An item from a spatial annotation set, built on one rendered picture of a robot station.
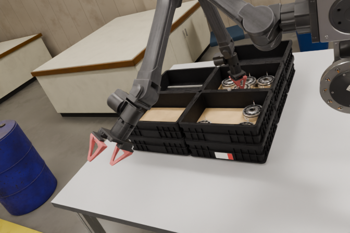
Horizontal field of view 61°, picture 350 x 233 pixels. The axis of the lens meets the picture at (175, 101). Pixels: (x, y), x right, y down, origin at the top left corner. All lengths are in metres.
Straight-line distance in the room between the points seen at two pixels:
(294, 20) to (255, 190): 0.80
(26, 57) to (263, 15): 6.43
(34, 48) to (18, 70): 0.63
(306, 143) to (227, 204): 0.49
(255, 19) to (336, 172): 0.83
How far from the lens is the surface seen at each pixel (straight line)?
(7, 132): 2.87
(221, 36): 1.49
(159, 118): 1.77
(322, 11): 0.77
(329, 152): 1.50
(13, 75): 6.79
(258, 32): 0.77
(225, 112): 1.62
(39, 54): 7.17
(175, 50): 3.86
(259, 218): 1.28
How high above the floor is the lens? 1.71
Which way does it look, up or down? 28 degrees down
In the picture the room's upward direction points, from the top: 20 degrees counter-clockwise
